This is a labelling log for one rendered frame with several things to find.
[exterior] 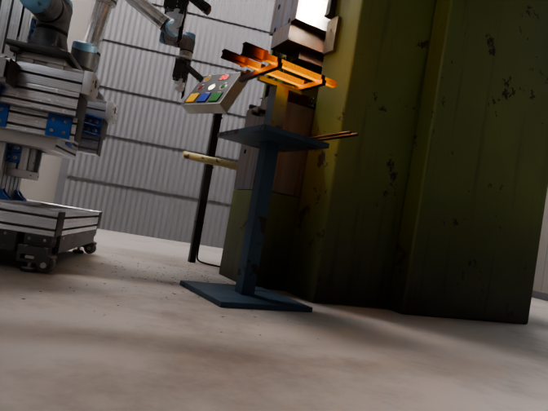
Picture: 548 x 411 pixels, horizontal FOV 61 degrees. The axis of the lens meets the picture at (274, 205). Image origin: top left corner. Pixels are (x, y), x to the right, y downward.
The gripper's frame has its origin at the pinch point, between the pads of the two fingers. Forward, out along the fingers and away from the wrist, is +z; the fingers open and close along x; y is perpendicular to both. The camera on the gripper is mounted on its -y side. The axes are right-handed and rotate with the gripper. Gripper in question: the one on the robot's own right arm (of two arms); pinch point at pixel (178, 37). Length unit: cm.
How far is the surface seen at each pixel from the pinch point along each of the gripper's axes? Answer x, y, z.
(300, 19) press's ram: -57, -53, -43
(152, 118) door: -294, 36, -20
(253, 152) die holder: -64, -41, 27
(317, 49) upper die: -66, -66, -34
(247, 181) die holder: -64, -41, 42
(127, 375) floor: 87, -9, 93
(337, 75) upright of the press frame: -35, -71, -12
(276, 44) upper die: -73, -45, -34
